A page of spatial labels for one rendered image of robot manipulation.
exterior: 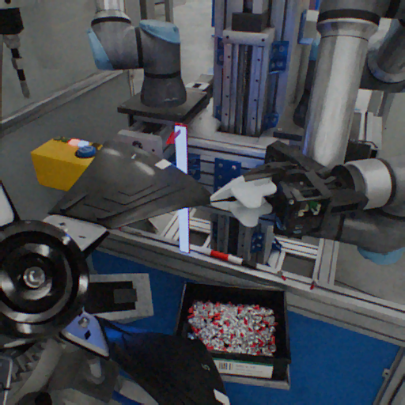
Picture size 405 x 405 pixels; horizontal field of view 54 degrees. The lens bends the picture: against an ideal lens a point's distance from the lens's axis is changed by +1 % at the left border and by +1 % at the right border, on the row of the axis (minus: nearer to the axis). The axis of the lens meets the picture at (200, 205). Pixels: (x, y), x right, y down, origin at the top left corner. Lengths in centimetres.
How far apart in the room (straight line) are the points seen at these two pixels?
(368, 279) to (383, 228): 156
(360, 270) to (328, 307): 137
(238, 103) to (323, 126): 68
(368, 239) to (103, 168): 45
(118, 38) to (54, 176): 45
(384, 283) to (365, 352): 125
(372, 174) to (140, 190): 34
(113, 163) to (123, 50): 60
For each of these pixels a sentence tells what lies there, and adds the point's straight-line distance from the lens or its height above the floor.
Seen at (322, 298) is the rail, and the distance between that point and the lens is 90.
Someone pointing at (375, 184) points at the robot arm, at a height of 120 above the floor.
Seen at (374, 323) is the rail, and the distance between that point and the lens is 93.
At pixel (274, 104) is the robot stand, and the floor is 101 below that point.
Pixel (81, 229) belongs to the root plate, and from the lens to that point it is 52.
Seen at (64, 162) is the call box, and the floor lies 107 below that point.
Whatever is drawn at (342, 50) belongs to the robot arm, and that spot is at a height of 134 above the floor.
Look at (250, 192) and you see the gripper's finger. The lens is 55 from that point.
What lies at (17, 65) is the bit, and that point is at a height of 140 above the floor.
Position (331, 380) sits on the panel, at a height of 56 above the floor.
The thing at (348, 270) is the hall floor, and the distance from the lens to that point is 226.
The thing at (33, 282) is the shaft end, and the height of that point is 122.
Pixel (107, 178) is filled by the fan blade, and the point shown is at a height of 118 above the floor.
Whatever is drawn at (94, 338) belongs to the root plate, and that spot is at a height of 111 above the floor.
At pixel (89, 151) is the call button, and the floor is 108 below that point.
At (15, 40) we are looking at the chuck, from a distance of 42.
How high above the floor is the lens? 150
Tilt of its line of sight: 36 degrees down
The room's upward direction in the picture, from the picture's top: straight up
